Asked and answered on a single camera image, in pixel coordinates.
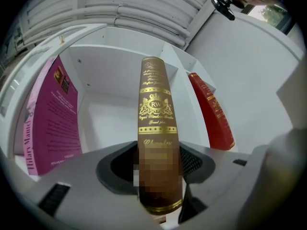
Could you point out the pink paperback book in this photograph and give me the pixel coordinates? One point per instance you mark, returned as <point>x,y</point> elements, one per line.
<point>60,128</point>

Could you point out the bundle of white ceiling pipes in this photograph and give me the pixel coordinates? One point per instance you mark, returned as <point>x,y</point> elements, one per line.
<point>132,15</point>

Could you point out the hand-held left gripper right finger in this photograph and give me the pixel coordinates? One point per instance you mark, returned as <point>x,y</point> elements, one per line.
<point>223,176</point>

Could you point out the red book gold print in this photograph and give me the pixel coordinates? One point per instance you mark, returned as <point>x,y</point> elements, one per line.
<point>216,118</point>

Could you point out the black framed window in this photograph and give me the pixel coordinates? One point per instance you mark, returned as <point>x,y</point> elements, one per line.
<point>271,15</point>

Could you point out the brown book gold print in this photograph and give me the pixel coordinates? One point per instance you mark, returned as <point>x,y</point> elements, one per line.
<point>156,104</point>

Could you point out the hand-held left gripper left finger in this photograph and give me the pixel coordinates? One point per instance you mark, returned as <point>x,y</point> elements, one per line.
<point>79,176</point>

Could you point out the white shelf unit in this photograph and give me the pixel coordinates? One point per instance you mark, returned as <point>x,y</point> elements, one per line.
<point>108,80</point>

